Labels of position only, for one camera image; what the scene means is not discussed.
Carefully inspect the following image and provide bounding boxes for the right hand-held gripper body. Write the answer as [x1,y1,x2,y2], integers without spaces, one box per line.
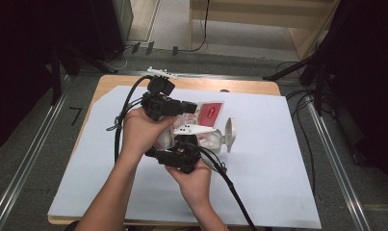
[157,124,217,175]

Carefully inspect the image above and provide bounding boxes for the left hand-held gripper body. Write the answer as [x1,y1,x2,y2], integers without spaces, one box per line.
[142,65,183,122]

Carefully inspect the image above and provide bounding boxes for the red and white pouch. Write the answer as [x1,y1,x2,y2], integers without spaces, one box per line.
[163,101,225,152]

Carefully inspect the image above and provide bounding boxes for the white lidded container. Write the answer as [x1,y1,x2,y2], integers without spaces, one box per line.
[198,116,238,155]

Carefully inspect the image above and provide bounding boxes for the person's left hand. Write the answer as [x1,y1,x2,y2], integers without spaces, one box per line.
[120,107,177,159]

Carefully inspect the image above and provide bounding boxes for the person's right hand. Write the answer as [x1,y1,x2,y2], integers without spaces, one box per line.
[165,159,214,210]

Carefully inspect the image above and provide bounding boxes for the white paper sheet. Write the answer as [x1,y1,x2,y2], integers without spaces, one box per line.
[47,85,323,229]

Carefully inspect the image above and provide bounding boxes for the black cabinet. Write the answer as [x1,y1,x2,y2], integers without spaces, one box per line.
[61,0,134,64]

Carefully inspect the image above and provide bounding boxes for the light wooden furniture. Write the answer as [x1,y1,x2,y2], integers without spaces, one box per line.
[189,0,341,61]

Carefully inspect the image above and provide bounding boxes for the black stand legs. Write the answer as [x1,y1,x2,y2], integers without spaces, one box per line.
[263,44,332,115]

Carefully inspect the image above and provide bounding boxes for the left hand-held gripper cable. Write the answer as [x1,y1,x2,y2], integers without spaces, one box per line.
[106,74,154,164]

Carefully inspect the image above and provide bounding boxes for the hand-held gripper cable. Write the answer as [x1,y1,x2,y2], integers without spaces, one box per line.
[106,74,154,164]
[196,144,259,231]

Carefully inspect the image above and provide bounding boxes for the right hand-held gripper cable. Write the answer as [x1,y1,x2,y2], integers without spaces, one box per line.
[196,144,259,231]

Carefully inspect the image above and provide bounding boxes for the black hanging cable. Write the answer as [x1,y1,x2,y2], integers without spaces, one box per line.
[188,0,212,53]

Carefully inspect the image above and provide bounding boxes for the black floor cables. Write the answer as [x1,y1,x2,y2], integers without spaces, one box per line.
[275,60,319,197]

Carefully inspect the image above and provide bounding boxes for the metal floor rail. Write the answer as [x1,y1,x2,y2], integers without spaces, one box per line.
[0,75,71,231]
[305,95,373,231]

